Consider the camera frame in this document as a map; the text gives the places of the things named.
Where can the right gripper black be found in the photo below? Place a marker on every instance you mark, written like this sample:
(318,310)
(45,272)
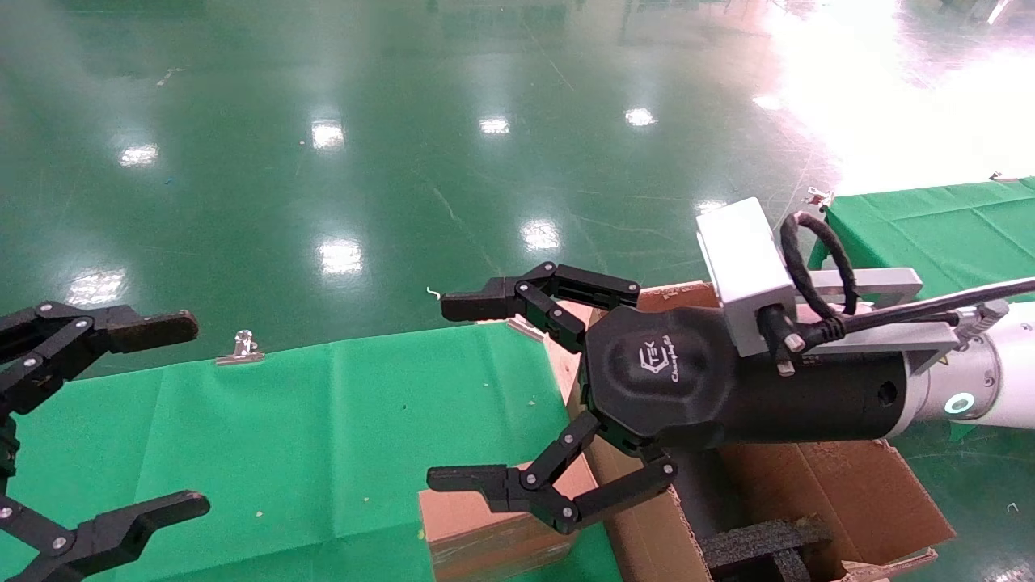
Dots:
(671,380)

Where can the silver camera mounting bracket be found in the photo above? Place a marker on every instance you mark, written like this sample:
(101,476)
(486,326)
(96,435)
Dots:
(881,283)

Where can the small cardboard box with hole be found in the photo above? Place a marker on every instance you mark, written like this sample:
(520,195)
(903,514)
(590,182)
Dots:
(477,533)

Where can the wrinkled green table cloth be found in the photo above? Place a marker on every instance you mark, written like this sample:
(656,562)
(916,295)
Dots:
(930,226)

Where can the black foam packing insert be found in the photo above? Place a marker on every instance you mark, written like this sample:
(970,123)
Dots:
(760,546)

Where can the large open cardboard carton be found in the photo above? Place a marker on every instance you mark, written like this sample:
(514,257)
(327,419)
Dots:
(849,493)

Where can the large green table cloth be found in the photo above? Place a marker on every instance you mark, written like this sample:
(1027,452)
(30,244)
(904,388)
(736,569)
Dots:
(323,420)

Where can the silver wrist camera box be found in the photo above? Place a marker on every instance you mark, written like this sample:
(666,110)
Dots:
(744,259)

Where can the right robot arm silver white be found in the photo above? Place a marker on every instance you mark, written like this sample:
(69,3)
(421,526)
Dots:
(1011,380)

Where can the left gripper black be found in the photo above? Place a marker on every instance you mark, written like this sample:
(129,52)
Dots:
(6,449)

